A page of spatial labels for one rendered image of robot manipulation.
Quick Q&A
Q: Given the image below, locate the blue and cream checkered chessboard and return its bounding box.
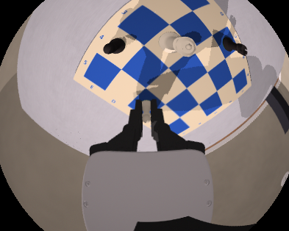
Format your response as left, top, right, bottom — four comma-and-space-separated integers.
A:
74, 0, 251, 137

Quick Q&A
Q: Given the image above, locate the white chess pawn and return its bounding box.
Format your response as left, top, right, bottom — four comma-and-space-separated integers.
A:
142, 100, 151, 124

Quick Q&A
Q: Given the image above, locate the white chess piece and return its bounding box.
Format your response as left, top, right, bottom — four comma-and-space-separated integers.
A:
159, 32, 196, 57

